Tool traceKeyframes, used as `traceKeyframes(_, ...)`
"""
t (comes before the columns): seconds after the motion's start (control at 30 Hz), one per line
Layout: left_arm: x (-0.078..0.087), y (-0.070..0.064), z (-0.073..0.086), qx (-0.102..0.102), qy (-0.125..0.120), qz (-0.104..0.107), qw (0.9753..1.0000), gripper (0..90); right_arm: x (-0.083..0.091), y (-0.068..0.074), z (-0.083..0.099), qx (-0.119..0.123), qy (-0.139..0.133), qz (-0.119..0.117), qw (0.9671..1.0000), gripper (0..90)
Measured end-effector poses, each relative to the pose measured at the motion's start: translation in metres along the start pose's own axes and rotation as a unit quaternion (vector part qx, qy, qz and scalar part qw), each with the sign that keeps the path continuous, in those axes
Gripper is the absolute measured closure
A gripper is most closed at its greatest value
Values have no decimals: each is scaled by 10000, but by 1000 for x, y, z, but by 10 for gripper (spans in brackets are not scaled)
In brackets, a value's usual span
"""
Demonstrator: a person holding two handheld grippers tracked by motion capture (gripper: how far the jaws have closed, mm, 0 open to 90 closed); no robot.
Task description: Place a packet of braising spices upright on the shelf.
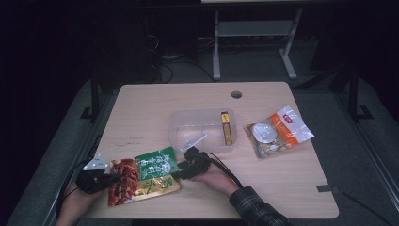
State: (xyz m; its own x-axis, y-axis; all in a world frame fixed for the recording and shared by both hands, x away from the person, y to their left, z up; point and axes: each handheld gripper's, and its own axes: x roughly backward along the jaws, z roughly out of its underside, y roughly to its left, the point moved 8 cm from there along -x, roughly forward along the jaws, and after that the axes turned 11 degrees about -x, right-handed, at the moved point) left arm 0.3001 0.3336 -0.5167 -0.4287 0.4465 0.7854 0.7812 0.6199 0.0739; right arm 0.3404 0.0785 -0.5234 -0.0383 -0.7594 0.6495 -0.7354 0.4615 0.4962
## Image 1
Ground right hand-held gripper cable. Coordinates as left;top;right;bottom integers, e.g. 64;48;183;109
202;152;245;189

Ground green and red food packet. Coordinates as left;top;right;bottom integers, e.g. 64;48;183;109
106;146;182;207

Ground small red and yellow box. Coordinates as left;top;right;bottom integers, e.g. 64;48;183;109
220;110;234;147

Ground grey metal stand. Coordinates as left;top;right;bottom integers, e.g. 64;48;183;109
212;8;304;81

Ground black floor cables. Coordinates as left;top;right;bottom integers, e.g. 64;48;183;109
150;33;218;85

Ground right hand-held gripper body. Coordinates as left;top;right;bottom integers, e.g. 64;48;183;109
180;134;211;181

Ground person's right hand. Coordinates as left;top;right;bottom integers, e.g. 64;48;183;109
190;162;240;198

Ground person's left hand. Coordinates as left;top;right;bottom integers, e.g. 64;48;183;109
57;183;104;218

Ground white and orange food packet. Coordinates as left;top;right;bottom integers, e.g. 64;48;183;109
244;105;315;159

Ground clear plastic container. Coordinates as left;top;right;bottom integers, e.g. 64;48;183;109
168;107;238;154

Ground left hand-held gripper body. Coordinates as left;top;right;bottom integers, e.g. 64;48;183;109
75;153;111;195

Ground grey tape strip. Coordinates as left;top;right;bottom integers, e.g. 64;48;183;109
315;184;341;194

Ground black metal stand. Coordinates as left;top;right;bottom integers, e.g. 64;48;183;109
79;70;102;123
343;66;375;123

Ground black floor cable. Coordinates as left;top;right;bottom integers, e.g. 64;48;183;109
337;187;393;226

